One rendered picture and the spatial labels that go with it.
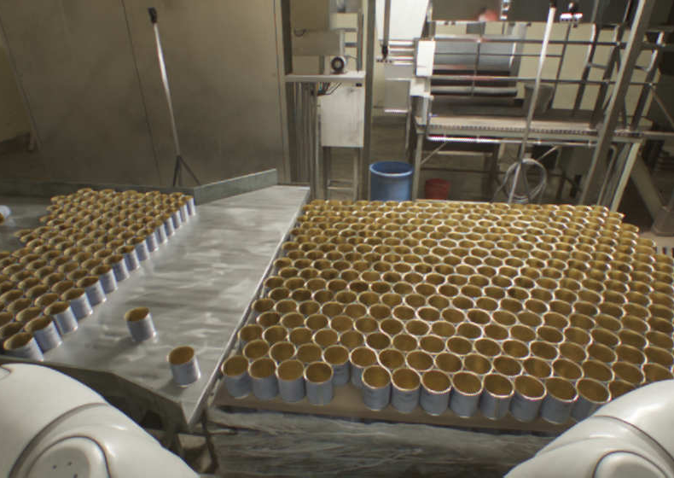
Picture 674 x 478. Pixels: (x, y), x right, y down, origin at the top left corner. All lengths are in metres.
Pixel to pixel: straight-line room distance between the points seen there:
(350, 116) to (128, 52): 1.93
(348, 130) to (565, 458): 3.45
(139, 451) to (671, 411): 0.54
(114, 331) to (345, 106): 2.83
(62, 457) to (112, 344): 0.93
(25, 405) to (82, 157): 4.06
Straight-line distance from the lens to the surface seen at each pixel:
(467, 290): 1.31
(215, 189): 2.17
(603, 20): 4.04
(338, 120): 3.71
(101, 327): 1.43
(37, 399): 0.54
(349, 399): 1.03
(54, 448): 0.45
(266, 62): 3.45
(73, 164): 4.62
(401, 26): 3.74
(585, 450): 0.45
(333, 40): 3.18
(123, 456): 0.44
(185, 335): 1.30
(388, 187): 3.95
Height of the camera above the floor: 1.90
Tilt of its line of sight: 29 degrees down
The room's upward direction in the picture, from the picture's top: straight up
